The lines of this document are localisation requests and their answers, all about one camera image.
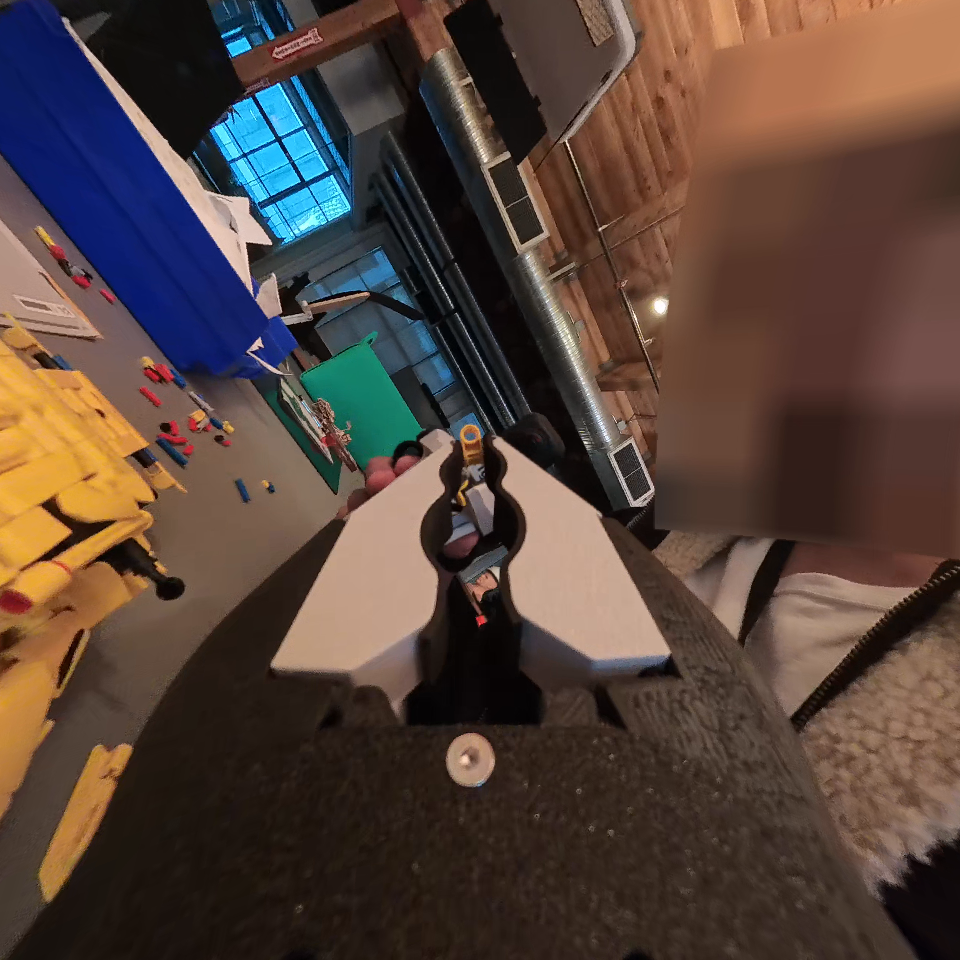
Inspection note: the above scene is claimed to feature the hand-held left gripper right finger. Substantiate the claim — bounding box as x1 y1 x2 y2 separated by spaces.
486 435 674 684

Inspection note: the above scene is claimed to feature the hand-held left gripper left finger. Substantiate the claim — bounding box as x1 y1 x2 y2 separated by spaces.
270 441 465 726

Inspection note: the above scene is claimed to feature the small yellow connector brick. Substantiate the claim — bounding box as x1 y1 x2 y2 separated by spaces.
453 423 487 511

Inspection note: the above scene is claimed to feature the yellow brick model car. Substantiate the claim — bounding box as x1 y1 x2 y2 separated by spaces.
0 315 189 826

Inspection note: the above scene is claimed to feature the yellow pointed panel brick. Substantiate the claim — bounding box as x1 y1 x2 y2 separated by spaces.
37 742 136 903

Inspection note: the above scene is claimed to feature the instruction booklet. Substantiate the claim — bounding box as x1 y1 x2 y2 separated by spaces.
0 217 102 340

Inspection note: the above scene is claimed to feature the person's right hand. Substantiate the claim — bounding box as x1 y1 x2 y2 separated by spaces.
336 453 421 520

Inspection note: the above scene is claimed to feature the green plastic bin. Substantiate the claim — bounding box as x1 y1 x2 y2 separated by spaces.
300 333 426 468

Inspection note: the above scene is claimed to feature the white air vent grille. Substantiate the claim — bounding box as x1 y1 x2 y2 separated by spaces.
480 153 550 254
607 437 658 509

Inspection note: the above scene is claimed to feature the wooden document stand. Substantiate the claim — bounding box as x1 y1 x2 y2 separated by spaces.
298 289 374 325

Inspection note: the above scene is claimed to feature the black ceiling pipe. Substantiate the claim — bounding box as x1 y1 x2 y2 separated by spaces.
562 141 663 393

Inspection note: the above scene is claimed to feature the pile of small coloured bricks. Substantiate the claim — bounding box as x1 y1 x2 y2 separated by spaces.
33 225 276 505

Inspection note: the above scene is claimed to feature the blue plastic bin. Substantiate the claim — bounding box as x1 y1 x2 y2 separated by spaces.
0 0 301 378

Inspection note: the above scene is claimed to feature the silver ventilation duct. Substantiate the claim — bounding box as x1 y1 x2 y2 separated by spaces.
420 48 648 481

